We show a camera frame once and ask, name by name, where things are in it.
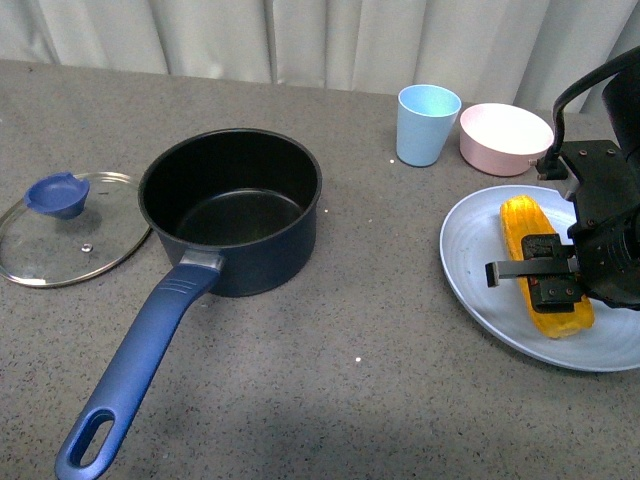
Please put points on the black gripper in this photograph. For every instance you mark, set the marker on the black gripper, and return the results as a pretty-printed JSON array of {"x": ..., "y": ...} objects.
[{"x": 601, "y": 260}]

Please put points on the glass pot lid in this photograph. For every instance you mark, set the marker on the glass pot lid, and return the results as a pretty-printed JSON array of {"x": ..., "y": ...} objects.
[{"x": 70, "y": 228}]

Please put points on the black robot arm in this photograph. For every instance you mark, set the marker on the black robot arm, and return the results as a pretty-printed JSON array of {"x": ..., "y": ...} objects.
[{"x": 621, "y": 99}]

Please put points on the light blue plate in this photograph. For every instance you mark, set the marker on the light blue plate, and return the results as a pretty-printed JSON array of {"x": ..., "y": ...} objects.
[{"x": 471, "y": 236}]

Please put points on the pink bowl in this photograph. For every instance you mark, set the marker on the pink bowl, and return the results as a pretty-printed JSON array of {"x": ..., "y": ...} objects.
[{"x": 501, "y": 140}]

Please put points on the light blue cup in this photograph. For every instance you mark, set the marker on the light blue cup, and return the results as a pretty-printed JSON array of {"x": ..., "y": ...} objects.
[{"x": 425, "y": 116}]

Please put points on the grey curtain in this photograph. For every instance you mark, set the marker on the grey curtain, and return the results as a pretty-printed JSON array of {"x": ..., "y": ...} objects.
[{"x": 517, "y": 52}]

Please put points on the dark blue saucepan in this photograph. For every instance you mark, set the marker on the dark blue saucepan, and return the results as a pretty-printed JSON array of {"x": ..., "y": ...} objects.
[{"x": 235, "y": 211}]

